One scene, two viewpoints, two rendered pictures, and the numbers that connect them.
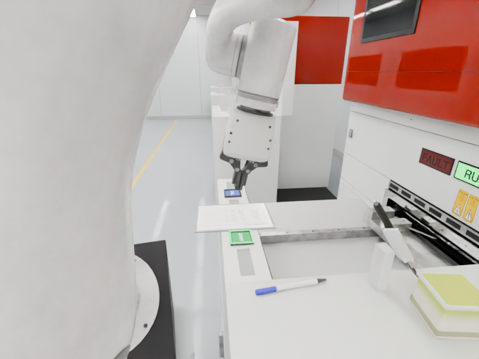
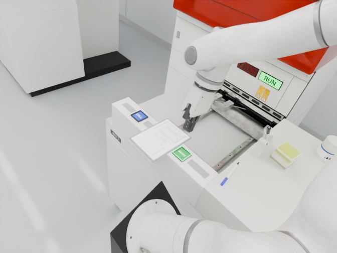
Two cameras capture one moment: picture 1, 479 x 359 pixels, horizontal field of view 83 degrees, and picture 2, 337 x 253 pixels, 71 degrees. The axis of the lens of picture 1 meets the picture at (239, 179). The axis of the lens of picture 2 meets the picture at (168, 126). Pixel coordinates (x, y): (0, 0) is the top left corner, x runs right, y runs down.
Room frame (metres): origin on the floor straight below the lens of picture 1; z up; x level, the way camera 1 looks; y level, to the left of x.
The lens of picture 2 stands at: (0.18, 0.48, 1.65)
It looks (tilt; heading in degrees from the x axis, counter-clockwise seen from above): 43 degrees down; 315
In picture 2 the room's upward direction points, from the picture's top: 11 degrees clockwise
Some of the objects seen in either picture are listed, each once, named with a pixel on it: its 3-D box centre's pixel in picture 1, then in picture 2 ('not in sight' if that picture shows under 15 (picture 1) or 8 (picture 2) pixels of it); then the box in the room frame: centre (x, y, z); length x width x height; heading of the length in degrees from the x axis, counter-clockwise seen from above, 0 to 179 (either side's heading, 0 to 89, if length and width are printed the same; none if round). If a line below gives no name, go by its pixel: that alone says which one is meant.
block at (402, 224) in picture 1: (395, 224); (226, 105); (0.73, -0.49, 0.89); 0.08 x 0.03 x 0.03; 96
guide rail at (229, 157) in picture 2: not in sight; (234, 153); (0.50, -0.31, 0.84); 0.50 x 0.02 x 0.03; 96
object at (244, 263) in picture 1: (236, 234); (158, 146); (0.69, 0.01, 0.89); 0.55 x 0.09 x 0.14; 6
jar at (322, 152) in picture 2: not in sight; (329, 148); (0.23, -0.52, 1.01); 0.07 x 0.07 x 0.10
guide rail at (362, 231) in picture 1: (325, 233); (192, 121); (0.77, -0.29, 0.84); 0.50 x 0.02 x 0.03; 96
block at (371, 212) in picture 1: (380, 212); (215, 98); (0.81, -0.48, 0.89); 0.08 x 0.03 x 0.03; 96
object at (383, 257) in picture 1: (391, 255); (263, 141); (0.40, -0.27, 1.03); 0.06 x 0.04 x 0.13; 96
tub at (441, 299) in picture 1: (449, 305); (285, 155); (0.32, -0.33, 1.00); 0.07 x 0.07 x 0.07; 88
